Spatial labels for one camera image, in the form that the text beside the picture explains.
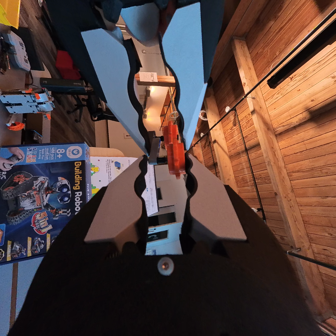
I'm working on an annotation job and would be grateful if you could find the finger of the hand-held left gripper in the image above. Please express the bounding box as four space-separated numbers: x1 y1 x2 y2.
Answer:
81 26 149 156
159 1 212 151

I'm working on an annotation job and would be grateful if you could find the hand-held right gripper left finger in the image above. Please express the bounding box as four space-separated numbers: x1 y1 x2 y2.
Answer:
83 155 149 254

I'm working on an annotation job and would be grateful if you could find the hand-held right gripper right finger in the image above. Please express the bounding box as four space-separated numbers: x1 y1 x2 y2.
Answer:
180 153 248 254

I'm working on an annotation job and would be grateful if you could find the grey beam with orange gears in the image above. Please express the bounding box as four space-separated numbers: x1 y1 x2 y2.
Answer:
147 121 187 179

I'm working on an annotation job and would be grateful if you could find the pale grey desk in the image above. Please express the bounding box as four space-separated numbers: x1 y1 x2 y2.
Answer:
0 63 125 336

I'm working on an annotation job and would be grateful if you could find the white paper notice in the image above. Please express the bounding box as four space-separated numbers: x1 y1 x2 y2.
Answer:
139 71 158 83

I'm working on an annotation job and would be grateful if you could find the black office chair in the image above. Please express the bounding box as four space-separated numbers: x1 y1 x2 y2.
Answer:
67 93 117 124

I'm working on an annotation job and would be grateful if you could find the white instruction sheet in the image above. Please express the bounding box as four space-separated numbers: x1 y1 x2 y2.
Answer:
89 156 160 217

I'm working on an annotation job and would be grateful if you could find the red bag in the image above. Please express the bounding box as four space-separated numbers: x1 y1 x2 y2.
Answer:
56 50 81 80

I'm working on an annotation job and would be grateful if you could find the white phone booth unit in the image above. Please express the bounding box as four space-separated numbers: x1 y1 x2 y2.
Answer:
146 168 189 255

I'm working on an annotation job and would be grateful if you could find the black labelled bar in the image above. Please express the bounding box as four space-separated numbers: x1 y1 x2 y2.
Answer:
39 77 88 94

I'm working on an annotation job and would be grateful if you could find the black mat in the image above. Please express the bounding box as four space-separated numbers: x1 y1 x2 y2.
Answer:
14 26 45 71

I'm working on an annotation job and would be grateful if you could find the grey parts tray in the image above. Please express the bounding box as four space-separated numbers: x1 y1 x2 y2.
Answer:
0 31 31 72

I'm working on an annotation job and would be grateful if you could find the dark blue robot kit box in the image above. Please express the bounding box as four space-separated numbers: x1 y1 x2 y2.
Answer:
0 142 92 263

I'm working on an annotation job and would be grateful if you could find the grey toy robot chassis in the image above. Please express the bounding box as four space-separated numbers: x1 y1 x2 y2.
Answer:
0 87 56 122

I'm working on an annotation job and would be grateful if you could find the black track light bar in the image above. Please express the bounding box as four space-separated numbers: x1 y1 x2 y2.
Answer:
267 34 336 89

